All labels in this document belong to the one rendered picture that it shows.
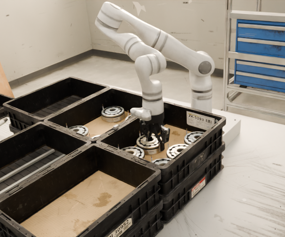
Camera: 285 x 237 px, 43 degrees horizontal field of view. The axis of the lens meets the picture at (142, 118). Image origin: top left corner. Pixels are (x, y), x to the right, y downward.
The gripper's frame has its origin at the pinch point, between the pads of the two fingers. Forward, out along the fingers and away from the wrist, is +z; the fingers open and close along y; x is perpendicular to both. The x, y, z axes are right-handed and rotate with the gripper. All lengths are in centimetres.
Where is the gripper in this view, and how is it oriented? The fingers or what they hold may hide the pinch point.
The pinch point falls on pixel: (155, 145)
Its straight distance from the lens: 134.1
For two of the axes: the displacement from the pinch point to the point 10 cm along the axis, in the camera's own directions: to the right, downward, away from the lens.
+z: 0.7, 8.9, 4.5
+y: -6.8, -2.9, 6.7
